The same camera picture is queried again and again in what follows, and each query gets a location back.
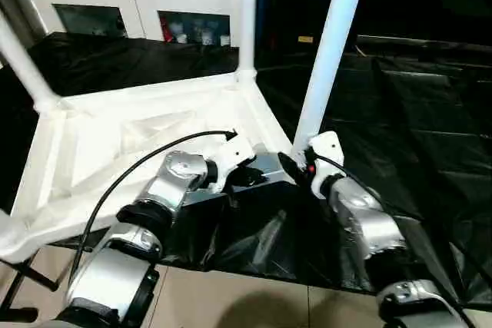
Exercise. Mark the white plastic table leg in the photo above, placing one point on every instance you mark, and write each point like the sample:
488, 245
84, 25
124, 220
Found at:
23, 67
326, 55
248, 17
5, 228

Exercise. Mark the white plastic table top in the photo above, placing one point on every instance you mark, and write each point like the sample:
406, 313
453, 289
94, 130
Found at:
115, 113

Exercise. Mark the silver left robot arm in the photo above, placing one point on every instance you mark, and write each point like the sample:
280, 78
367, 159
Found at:
173, 178

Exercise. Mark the black plastic mat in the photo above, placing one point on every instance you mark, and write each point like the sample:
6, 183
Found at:
384, 151

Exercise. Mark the small brown tag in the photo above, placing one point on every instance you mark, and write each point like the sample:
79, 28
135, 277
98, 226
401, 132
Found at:
305, 39

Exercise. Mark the red item behind glass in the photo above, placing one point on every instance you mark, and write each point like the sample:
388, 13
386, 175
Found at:
167, 30

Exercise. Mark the beige curtain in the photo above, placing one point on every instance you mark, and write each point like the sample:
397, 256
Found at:
19, 1

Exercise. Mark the long black rail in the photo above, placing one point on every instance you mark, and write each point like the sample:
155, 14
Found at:
423, 43

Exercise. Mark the black metal frame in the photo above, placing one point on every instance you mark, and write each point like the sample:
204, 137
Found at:
34, 278

